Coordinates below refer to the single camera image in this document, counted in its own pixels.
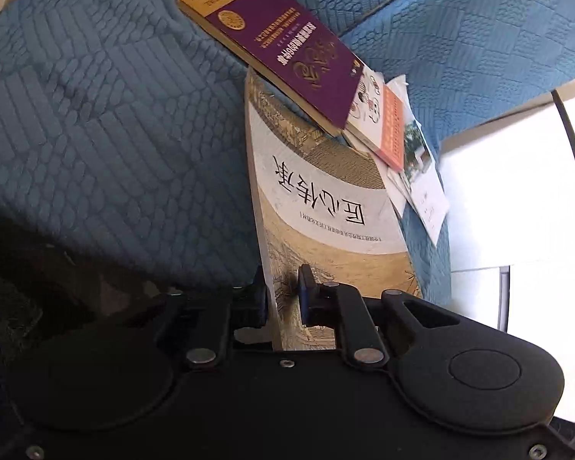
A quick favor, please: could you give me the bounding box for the white cartoon book orange band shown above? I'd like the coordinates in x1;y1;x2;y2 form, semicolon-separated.
342;64;413;172

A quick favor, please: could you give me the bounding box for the purple book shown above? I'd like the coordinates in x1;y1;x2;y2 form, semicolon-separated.
176;0;366;138

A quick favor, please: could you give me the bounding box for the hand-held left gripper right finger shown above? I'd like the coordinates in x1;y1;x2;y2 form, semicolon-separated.
297;263;461;371

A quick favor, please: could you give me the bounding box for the photo brochure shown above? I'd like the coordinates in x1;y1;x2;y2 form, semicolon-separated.
400;119;451;246

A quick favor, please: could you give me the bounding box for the blue textured sofa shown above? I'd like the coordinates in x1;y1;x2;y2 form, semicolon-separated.
0;0;575;307

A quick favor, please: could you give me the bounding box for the large beige illustrated book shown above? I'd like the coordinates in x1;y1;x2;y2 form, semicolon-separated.
243;68;424;352

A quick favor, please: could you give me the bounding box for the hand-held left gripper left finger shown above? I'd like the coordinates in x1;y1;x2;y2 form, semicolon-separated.
144;264;270;371

